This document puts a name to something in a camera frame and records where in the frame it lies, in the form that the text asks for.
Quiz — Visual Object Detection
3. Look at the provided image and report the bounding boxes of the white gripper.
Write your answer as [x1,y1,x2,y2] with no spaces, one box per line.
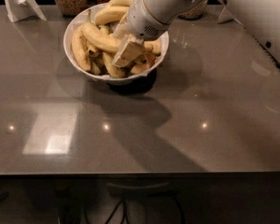
[112,0,204,67]

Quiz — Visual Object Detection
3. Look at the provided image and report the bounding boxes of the long front yellow banana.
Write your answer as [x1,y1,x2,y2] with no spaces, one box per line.
[82,11,121,53]

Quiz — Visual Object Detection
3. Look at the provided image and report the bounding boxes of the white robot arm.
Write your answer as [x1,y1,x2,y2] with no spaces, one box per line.
[115,0,280,70]

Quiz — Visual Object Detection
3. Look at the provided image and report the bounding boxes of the right yellow banana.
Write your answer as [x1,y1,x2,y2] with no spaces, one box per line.
[144,39,161,56]

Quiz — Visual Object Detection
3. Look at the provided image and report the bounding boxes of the top yellow banana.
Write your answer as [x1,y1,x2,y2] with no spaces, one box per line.
[94,6,129,25]

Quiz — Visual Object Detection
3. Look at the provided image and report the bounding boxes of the lower middle yellow banana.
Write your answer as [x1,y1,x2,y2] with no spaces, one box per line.
[103,52,125,78]

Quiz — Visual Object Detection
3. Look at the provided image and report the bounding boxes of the rear yellow banana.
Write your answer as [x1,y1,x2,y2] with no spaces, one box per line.
[107,0,134,7]

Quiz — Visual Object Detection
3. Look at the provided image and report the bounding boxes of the left yellow banana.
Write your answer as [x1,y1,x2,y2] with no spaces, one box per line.
[72,26,91,72]

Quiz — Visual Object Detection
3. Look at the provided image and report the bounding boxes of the white bowl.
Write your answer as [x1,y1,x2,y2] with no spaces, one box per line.
[63,3,169,85]

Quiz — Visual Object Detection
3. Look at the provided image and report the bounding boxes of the glass jar of chickpeas right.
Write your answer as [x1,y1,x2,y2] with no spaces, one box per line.
[178,0,207,21]

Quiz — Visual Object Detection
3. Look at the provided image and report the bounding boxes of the white sign stand right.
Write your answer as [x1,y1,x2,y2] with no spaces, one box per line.
[217,7,242,25]

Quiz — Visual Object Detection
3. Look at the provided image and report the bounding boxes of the white sign stand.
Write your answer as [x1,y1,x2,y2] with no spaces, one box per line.
[217,7,242,25]
[4,0,47,22]

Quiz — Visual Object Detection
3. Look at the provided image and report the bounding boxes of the white sign stand left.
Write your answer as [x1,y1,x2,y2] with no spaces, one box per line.
[4,0,47,22]

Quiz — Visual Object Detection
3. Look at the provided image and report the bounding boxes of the stool under table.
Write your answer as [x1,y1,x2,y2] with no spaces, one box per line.
[83,179,186,224]

